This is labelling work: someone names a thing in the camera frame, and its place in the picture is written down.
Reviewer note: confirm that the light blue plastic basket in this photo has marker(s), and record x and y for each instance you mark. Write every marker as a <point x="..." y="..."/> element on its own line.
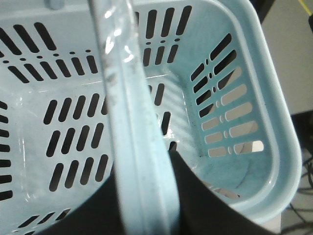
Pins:
<point x="94" y="87"/>

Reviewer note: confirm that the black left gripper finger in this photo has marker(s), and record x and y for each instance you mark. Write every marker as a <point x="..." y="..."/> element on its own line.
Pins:
<point x="201" y="211"/>

